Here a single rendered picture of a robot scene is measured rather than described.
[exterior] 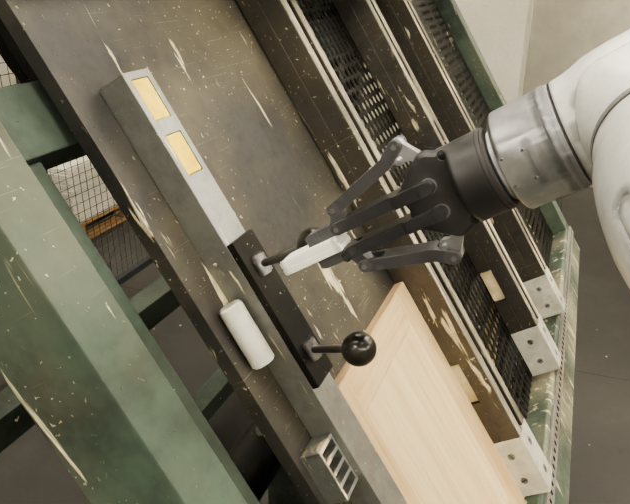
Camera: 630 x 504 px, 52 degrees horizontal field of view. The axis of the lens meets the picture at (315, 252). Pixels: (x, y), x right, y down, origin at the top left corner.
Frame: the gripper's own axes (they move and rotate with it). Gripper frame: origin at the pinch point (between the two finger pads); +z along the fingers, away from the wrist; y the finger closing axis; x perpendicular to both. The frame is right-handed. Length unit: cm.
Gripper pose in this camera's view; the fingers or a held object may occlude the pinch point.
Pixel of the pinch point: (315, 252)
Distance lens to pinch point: 65.1
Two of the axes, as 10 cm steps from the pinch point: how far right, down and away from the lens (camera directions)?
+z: -7.9, 3.7, 4.9
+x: 3.6, -3.7, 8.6
